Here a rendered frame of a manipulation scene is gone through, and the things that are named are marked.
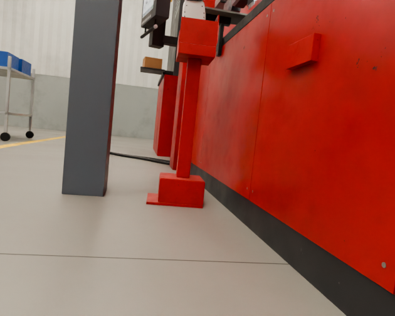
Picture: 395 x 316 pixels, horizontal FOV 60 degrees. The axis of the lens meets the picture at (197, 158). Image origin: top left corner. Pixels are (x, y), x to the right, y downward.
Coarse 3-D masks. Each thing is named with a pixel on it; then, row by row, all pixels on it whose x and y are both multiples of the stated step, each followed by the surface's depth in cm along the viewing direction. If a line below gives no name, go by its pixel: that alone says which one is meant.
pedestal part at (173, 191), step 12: (168, 180) 148; (180, 180) 149; (192, 180) 151; (168, 192) 149; (180, 192) 149; (192, 192) 150; (156, 204) 149; (168, 204) 149; (180, 204) 150; (192, 204) 151
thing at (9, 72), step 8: (8, 56) 377; (8, 64) 378; (0, 72) 414; (8, 72) 378; (16, 72) 398; (32, 72) 463; (8, 80) 379; (32, 80) 464; (8, 88) 380; (32, 88) 465; (8, 96) 381; (32, 96) 465; (8, 104) 383; (32, 104) 466; (0, 112) 381; (8, 112) 385; (32, 112) 469; (0, 136) 383; (8, 136) 385; (32, 136) 470
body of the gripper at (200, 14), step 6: (186, 0) 146; (192, 0) 145; (198, 0) 145; (186, 6) 145; (192, 6) 145; (198, 6) 145; (204, 6) 147; (186, 12) 145; (192, 12) 145; (198, 12) 146; (204, 12) 146; (198, 18) 146; (204, 18) 147
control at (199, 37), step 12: (192, 24) 143; (204, 24) 144; (216, 24) 145; (180, 36) 143; (192, 36) 144; (204, 36) 144; (216, 36) 145; (180, 48) 144; (192, 48) 144; (204, 48) 145; (180, 60) 160; (204, 60) 154
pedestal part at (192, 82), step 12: (192, 60) 152; (192, 72) 152; (192, 84) 153; (192, 96) 153; (192, 108) 154; (192, 120) 154; (180, 132) 159; (192, 132) 155; (180, 144) 154; (192, 144) 155; (180, 156) 155; (180, 168) 155
